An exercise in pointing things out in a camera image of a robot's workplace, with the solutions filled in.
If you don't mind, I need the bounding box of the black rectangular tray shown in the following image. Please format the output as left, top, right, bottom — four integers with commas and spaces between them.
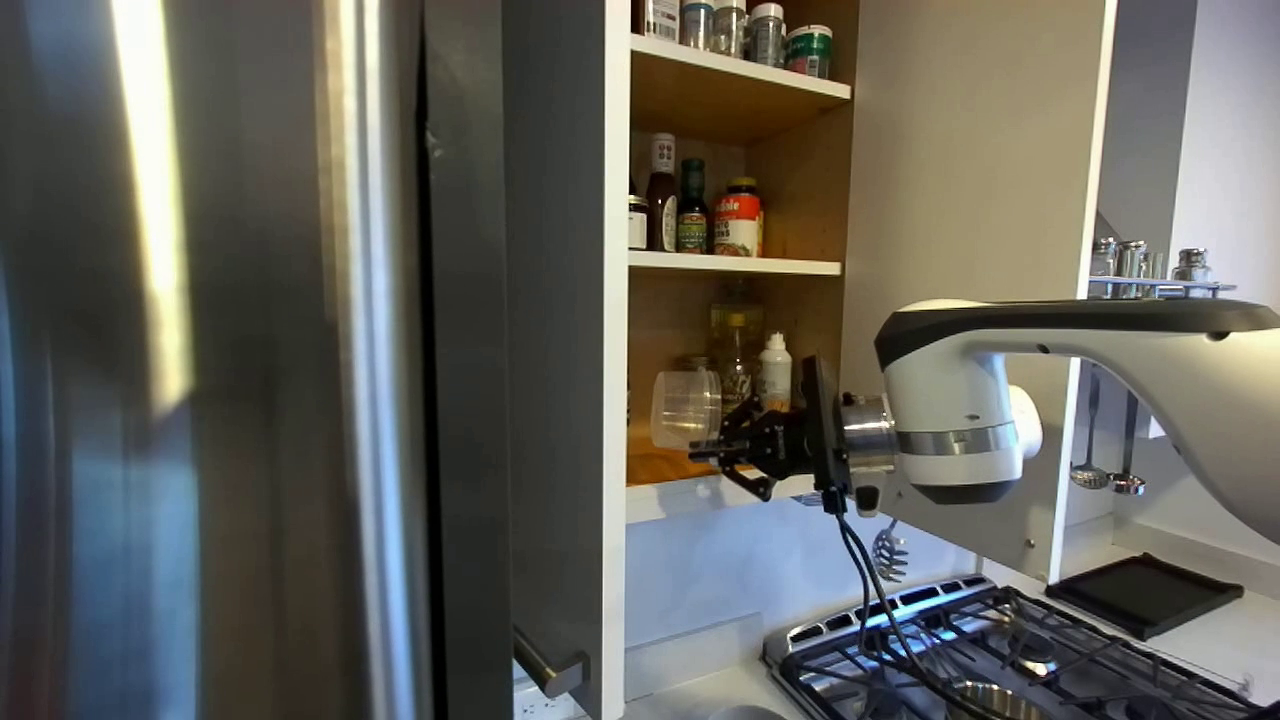
1041, 553, 1249, 642

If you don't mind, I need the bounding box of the green glass bottle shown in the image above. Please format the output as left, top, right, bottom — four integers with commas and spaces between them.
678, 155, 713, 254

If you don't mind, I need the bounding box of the spice jar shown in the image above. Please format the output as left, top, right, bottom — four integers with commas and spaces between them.
744, 0, 792, 66
710, 0, 754, 60
636, 0, 686, 40
679, 0, 716, 52

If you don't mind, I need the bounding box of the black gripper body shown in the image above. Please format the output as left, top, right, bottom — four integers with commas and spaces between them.
736, 395, 812, 484

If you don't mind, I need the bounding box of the metal wall rack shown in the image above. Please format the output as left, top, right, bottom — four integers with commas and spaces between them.
1085, 271, 1239, 298

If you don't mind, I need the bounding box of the hanging metal ladle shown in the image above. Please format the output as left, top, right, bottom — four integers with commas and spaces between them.
1067, 361, 1111, 493
1111, 389, 1154, 499

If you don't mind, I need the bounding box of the black braided cable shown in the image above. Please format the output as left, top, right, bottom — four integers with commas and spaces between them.
830, 499, 984, 720

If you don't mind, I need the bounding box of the red jar white lid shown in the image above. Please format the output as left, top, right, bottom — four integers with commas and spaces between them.
713, 174, 768, 259

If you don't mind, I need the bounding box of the white plastic bottle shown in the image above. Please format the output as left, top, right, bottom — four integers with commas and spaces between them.
755, 333, 802, 412

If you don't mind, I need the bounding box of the green white can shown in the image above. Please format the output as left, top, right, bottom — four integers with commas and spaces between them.
785, 19, 838, 78

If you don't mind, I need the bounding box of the clear plastic container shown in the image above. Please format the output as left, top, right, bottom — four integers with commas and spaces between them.
650, 367, 730, 452

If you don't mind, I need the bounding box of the dark bottle white label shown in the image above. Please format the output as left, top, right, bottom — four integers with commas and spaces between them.
650, 127, 679, 254

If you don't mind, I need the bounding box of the hanging whisk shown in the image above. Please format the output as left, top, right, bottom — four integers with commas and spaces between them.
873, 516, 917, 583

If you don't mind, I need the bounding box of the stainless steel refrigerator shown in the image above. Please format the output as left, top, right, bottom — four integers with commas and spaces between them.
0, 0, 517, 720

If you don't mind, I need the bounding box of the stainless gas stove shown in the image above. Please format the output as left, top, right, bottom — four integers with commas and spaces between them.
755, 572, 1266, 720

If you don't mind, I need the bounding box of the wooden wall cabinet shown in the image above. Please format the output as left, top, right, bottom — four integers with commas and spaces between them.
596, 0, 862, 531

